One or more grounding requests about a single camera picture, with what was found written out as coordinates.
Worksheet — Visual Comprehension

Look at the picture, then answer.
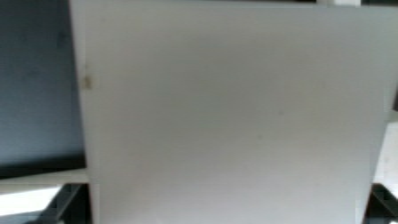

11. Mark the white cabinet top block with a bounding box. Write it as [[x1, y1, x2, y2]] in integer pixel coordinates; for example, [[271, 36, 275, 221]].
[[69, 0, 398, 224]]

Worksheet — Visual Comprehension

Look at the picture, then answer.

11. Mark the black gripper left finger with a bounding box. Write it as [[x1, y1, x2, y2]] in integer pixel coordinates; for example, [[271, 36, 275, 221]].
[[35, 183, 88, 224]]

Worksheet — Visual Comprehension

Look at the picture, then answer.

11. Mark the white cabinet body box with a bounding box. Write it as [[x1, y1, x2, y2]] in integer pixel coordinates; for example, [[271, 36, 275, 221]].
[[372, 112, 398, 189]]

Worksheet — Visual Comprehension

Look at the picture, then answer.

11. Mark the white U-shaped fence frame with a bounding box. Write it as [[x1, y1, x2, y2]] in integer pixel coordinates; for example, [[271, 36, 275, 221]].
[[0, 169, 88, 217]]

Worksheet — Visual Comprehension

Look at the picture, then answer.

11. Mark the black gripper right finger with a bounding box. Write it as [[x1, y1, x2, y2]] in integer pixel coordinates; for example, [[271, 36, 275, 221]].
[[365, 184, 398, 224]]

